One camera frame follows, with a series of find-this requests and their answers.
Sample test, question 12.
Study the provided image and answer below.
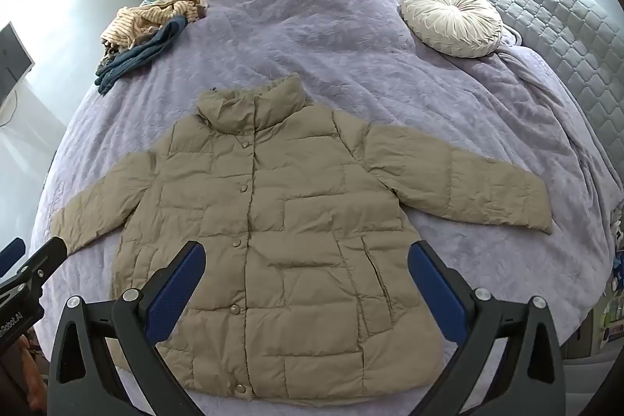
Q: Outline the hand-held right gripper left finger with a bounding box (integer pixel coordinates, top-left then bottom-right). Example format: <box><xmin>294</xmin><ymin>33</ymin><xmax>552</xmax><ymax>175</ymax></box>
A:
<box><xmin>47</xmin><ymin>241</ymin><xmax>208</xmax><ymax>416</ymax></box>

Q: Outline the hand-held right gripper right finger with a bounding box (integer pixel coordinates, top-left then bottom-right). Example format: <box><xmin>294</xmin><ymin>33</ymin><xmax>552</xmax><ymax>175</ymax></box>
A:
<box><xmin>408</xmin><ymin>241</ymin><xmax>566</xmax><ymax>416</ymax></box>

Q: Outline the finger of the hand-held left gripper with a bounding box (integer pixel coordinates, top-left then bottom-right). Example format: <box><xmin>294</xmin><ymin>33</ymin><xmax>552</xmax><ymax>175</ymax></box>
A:
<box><xmin>11</xmin><ymin>237</ymin><xmax>68</xmax><ymax>289</ymax></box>
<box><xmin>0</xmin><ymin>237</ymin><xmax>27</xmax><ymax>276</ymax></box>

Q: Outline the beige puffer jacket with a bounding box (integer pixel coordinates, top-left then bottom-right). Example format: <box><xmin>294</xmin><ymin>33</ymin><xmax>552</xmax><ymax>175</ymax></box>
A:
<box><xmin>50</xmin><ymin>73</ymin><xmax>554</xmax><ymax>400</ymax></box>

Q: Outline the colourful clutter pile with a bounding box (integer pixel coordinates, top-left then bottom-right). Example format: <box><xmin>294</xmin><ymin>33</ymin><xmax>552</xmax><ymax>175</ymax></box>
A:
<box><xmin>574</xmin><ymin>206</ymin><xmax>624</xmax><ymax>359</ymax></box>

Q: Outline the flat screen monitor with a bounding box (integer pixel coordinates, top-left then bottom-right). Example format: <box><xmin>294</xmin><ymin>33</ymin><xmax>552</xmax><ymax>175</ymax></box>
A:
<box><xmin>0</xmin><ymin>21</ymin><xmax>36</xmax><ymax>106</ymax></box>

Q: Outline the dark teal garment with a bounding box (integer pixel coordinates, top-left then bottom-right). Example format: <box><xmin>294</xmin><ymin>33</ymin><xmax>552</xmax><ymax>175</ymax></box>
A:
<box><xmin>94</xmin><ymin>15</ymin><xmax>189</xmax><ymax>96</ymax></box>

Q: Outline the striped beige garment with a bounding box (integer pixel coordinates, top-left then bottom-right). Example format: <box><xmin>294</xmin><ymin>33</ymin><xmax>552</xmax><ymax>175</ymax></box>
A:
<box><xmin>100</xmin><ymin>0</ymin><xmax>209</xmax><ymax>56</ymax></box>

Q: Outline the round cream pleated cushion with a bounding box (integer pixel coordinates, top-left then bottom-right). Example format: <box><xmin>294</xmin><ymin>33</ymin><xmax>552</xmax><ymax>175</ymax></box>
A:
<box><xmin>401</xmin><ymin>0</ymin><xmax>504</xmax><ymax>58</ymax></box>

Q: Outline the purple fleece blanket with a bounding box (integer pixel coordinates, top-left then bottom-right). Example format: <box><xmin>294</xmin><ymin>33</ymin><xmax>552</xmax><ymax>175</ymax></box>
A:
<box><xmin>29</xmin><ymin>0</ymin><xmax>616</xmax><ymax>416</ymax></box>

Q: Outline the grey quilted headboard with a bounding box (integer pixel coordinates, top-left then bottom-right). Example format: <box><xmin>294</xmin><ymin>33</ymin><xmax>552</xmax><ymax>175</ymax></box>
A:
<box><xmin>433</xmin><ymin>0</ymin><xmax>624</xmax><ymax>185</ymax></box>

